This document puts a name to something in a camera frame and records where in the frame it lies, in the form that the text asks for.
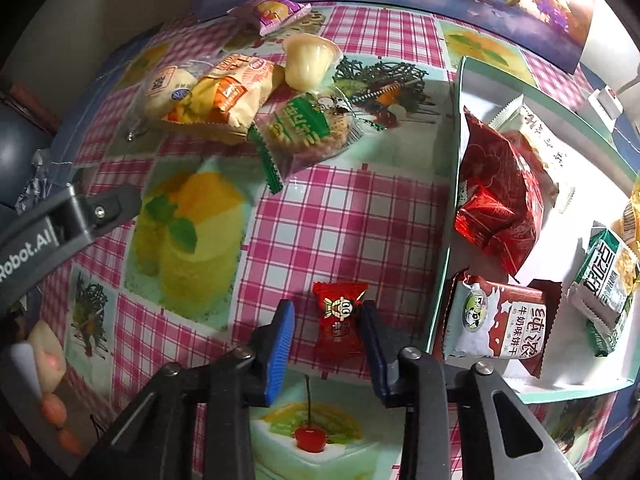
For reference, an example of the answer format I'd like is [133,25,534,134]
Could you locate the red foil snack bag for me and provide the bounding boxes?
[454,110,544,276]

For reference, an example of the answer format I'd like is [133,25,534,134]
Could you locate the red white milk biscuit packet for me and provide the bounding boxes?
[434,269,563,379]

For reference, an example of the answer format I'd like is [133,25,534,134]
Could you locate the yellow clear snack bag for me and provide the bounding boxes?
[611,200,640,259]

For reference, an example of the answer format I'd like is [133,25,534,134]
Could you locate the white beige snack packet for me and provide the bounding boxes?
[489,94,575,211]

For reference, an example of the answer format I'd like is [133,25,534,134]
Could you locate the pink checkered fruit tablecloth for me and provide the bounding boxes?
[40,3,585,479]

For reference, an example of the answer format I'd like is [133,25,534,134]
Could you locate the green white cracker packet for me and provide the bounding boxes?
[567,221,639,358]

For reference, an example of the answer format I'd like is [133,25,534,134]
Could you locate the pudding jelly cup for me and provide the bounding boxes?
[282,32,343,92]

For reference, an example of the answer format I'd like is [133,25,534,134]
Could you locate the purple snack packet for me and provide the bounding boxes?
[228,0,311,37]

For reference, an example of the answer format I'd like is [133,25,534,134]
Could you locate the small red candy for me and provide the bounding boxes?
[312,282,368,364]

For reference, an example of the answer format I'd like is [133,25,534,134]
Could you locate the round bread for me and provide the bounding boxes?
[125,62,203,143]

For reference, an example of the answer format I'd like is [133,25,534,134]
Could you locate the yellow egg roll packet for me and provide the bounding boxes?
[160,53,284,145]

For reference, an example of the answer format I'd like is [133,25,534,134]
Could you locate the white power adapter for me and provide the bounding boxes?
[588,86,624,122]

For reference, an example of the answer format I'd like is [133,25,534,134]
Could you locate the green biscuit packet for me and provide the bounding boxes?
[247,86,385,195]

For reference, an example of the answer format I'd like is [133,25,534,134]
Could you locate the crumpled silver blue wrapper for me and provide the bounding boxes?
[15,148,60,216]

